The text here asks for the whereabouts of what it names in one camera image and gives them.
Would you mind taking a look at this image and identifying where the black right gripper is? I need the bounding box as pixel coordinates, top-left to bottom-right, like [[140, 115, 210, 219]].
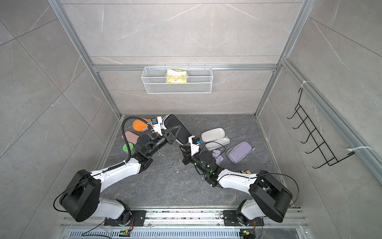
[[181, 144, 210, 176]]

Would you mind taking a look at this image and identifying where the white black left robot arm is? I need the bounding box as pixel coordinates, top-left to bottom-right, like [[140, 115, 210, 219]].
[[57, 125, 182, 226]]

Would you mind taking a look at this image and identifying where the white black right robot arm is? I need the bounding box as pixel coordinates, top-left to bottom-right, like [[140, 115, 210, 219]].
[[180, 146, 293, 226]]

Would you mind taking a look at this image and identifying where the purple folded umbrella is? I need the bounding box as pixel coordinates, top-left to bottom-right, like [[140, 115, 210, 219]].
[[212, 149, 224, 166]]

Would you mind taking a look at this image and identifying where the white zippered umbrella sleeve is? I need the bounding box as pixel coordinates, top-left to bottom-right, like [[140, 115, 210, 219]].
[[201, 128, 230, 150]]

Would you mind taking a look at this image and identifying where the purple zippered umbrella sleeve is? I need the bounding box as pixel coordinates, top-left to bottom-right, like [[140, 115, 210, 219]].
[[226, 141, 255, 164]]

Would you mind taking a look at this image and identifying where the orange plush whale toy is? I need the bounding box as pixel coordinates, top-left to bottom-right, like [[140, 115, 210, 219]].
[[132, 118, 151, 132]]

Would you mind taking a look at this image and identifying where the pink hard case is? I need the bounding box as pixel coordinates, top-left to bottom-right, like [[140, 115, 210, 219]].
[[125, 131, 139, 144]]

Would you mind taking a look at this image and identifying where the green lidded air freshener can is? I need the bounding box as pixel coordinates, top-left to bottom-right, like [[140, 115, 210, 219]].
[[122, 143, 135, 156]]

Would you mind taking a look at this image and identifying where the yellow packet in basket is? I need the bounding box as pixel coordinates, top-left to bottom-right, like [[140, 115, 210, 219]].
[[166, 69, 188, 84]]

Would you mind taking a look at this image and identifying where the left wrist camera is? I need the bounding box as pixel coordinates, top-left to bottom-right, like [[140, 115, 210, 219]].
[[151, 116, 163, 136]]

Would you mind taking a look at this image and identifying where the white wire wall basket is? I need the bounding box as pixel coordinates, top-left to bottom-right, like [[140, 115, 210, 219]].
[[141, 66, 213, 94]]

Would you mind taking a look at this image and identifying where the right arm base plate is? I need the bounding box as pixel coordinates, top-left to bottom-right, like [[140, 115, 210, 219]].
[[220, 210, 264, 227]]

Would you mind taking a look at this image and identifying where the aluminium mounting rail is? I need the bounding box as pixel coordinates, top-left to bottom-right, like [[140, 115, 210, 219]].
[[54, 206, 313, 239]]

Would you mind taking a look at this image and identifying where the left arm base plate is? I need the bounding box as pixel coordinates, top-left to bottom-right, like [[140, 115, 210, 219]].
[[103, 210, 147, 227]]

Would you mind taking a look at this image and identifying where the black wire hook rack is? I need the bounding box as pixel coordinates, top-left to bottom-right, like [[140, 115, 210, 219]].
[[287, 88, 355, 169]]

